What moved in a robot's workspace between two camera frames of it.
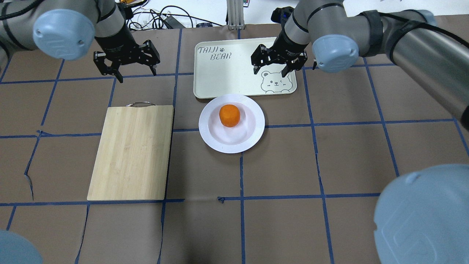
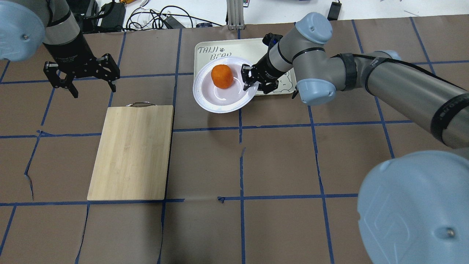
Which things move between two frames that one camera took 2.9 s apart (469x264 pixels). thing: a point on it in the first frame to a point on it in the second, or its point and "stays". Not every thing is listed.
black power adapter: [174, 23] stays
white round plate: [231, 123] to [217, 100]
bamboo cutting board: [132, 160] stays
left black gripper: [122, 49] to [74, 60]
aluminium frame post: [235, 15] stays
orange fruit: [229, 115] to [222, 76]
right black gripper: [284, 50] to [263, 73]
